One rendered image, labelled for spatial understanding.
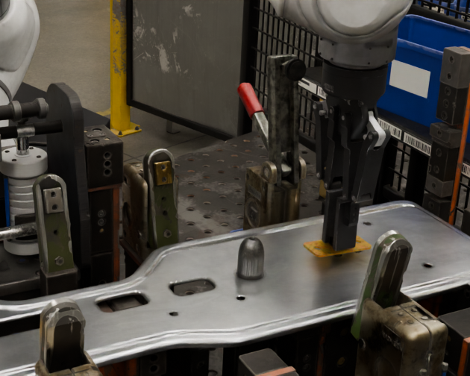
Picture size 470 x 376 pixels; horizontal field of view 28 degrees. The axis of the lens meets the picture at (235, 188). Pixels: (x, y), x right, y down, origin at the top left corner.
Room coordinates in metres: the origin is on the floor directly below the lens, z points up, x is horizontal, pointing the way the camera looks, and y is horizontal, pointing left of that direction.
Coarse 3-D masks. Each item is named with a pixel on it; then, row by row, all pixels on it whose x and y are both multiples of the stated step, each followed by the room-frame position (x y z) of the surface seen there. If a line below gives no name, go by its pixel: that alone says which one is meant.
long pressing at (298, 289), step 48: (192, 240) 1.07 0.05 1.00; (240, 240) 1.08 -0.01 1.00; (288, 240) 1.09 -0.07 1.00; (432, 240) 1.11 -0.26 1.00; (96, 288) 0.93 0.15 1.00; (144, 288) 0.94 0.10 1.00; (240, 288) 0.96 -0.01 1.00; (288, 288) 0.96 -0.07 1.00; (336, 288) 0.97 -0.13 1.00; (432, 288) 0.98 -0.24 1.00; (96, 336) 0.84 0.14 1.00; (144, 336) 0.84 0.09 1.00; (192, 336) 0.85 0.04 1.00; (240, 336) 0.86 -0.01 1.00
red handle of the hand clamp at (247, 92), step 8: (240, 88) 1.27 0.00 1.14; (248, 88) 1.27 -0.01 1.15; (240, 96) 1.27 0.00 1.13; (248, 96) 1.26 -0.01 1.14; (256, 96) 1.26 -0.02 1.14; (248, 104) 1.25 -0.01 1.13; (256, 104) 1.25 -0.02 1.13; (248, 112) 1.25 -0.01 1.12; (256, 112) 1.24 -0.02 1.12; (264, 112) 1.25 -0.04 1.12; (256, 120) 1.23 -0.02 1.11; (264, 120) 1.23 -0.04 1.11; (264, 128) 1.22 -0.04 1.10; (264, 136) 1.21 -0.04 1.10; (264, 144) 1.21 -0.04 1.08; (288, 168) 1.17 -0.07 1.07
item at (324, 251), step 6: (318, 240) 1.06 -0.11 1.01; (330, 240) 1.05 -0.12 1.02; (360, 240) 1.07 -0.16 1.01; (306, 246) 1.04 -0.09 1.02; (312, 246) 1.04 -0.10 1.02; (318, 246) 1.04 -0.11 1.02; (324, 246) 1.04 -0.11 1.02; (330, 246) 1.05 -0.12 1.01; (360, 246) 1.05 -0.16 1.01; (366, 246) 1.06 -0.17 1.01; (312, 252) 1.03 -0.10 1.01; (318, 252) 1.03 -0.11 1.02; (324, 252) 1.03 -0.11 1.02; (330, 252) 1.03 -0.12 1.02; (336, 252) 1.03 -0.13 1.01; (342, 252) 1.03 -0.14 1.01; (348, 252) 1.04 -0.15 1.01
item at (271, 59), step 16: (272, 64) 1.18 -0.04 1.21; (288, 64) 1.16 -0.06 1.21; (304, 64) 1.17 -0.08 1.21; (272, 80) 1.18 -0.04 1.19; (288, 80) 1.20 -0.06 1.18; (272, 96) 1.18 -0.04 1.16; (288, 96) 1.19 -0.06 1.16; (272, 112) 1.18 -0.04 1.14; (288, 112) 1.19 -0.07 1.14; (272, 128) 1.17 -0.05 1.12; (288, 128) 1.19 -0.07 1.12; (272, 144) 1.17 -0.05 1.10; (288, 144) 1.18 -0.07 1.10; (272, 160) 1.17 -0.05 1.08; (288, 160) 1.19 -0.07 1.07; (288, 176) 1.18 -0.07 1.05
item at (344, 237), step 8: (336, 200) 1.04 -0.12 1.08; (336, 208) 1.04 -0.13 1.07; (344, 208) 1.04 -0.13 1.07; (336, 216) 1.04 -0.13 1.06; (336, 224) 1.04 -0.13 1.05; (336, 232) 1.03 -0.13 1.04; (344, 232) 1.04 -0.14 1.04; (352, 232) 1.04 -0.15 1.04; (336, 240) 1.03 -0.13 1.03; (344, 240) 1.04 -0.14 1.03; (352, 240) 1.04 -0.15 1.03; (336, 248) 1.03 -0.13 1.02; (344, 248) 1.04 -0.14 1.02
